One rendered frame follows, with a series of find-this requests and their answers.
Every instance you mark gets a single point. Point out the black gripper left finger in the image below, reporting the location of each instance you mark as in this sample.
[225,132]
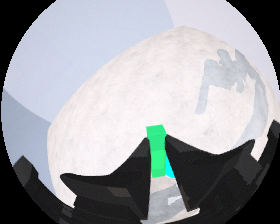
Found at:
[129,184]

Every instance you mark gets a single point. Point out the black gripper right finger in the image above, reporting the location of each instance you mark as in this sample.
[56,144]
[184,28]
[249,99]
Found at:
[197,172]

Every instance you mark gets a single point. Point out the cyan circle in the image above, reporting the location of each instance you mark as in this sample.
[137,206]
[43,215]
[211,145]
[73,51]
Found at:
[168,169]

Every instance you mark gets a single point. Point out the green rectangular post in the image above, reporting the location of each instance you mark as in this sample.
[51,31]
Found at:
[157,134]

